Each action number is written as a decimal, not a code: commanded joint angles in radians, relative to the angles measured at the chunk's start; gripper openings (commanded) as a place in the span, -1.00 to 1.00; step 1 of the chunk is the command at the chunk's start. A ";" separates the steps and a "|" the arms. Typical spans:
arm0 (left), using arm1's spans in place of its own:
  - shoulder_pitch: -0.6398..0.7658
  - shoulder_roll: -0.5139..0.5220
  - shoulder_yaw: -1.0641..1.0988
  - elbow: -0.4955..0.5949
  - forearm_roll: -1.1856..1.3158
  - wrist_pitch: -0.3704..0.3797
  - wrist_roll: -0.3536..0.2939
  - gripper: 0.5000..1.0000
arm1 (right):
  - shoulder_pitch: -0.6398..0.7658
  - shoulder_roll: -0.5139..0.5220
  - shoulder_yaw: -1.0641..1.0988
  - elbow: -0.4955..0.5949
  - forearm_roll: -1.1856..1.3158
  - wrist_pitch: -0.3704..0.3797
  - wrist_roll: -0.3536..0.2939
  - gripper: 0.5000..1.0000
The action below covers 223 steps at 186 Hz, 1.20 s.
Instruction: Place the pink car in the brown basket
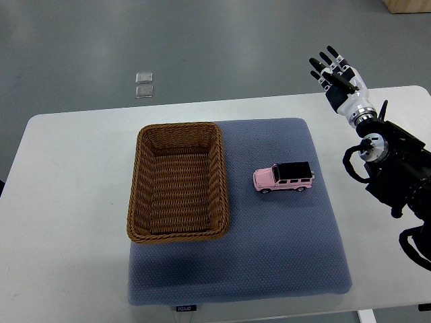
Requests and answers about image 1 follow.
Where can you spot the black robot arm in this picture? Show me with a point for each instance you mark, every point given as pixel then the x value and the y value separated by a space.
pixel 395 167

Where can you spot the black mat brand label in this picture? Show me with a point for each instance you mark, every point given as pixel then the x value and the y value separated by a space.
pixel 186 308

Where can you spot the lower clear floor plate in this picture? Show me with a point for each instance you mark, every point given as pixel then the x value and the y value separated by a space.
pixel 144 91

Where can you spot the pink toy car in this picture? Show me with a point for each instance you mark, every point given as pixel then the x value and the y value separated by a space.
pixel 296 176

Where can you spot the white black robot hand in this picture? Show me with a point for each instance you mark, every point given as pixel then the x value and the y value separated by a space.
pixel 344 88

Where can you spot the wooden box corner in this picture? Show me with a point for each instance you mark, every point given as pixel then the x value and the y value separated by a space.
pixel 408 6

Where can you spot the white table leg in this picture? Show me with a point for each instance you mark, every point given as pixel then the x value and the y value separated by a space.
pixel 366 316

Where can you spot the brown wicker basket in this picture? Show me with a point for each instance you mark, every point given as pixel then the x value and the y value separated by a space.
pixel 179 190

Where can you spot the clear floor plate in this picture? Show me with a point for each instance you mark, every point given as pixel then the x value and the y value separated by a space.
pixel 144 91
pixel 143 77

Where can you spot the upper clear floor plate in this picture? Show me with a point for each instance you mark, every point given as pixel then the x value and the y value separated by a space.
pixel 143 77

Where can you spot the blue-grey padded mat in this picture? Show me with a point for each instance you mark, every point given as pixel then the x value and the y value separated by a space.
pixel 279 244

